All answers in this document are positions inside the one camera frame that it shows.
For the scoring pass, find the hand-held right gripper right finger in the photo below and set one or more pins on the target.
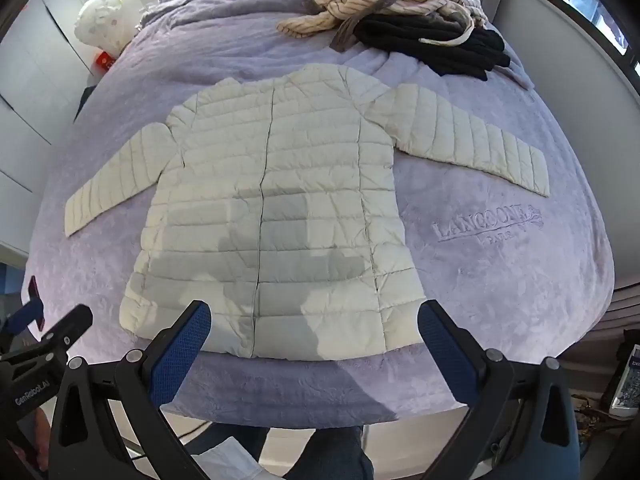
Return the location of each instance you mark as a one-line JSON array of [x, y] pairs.
[[447, 355]]

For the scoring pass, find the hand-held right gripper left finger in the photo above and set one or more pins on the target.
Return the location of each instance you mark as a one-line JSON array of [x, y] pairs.
[[182, 355]]

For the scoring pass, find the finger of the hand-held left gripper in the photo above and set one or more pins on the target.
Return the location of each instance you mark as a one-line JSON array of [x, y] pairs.
[[67, 330], [25, 317]]

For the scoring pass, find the cream puffer jacket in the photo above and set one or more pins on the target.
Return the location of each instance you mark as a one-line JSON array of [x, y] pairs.
[[300, 185]]

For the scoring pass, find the dark red phone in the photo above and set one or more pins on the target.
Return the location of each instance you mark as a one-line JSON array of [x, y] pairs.
[[33, 289]]

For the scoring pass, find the purple fleece blanket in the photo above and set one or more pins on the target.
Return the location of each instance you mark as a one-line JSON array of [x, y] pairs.
[[475, 285]]

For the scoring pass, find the dried twigs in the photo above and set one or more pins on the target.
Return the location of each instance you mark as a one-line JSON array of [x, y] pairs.
[[590, 412]]

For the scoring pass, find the person's legs in jeans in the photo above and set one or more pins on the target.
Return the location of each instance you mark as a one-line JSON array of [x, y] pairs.
[[320, 452]]

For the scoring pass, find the blue white box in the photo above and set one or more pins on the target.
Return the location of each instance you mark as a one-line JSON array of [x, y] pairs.
[[625, 385]]

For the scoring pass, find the white wardrobe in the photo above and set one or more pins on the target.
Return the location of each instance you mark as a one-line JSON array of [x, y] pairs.
[[30, 85]]

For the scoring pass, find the red box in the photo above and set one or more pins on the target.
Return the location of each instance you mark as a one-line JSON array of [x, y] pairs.
[[104, 61]]

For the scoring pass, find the black garment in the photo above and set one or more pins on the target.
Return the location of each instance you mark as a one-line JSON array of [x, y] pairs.
[[450, 45]]

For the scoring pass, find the cream striped robe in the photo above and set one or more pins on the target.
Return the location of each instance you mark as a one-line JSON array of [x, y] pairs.
[[350, 5]]

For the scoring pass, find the window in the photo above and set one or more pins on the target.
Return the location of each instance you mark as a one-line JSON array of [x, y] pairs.
[[600, 5]]

